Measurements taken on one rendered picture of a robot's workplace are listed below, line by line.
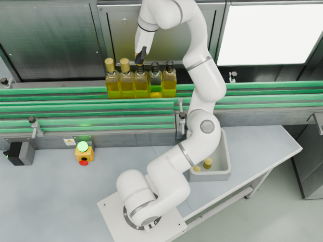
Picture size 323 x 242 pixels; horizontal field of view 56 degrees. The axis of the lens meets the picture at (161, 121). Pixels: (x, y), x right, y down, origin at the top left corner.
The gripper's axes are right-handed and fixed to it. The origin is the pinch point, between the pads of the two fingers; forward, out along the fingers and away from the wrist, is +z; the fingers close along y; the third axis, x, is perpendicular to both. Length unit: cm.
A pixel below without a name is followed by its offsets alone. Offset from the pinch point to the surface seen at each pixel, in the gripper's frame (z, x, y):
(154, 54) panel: 10.1, 8.2, -12.8
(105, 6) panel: -9.4, -14.7, -12.0
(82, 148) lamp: 39.3, -16.7, 20.8
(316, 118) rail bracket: 12, 84, 9
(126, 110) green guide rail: 28.2, -0.3, 5.9
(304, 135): 56, 118, -12
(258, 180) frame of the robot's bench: 66, 84, 17
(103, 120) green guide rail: 26.4, -9.9, 13.7
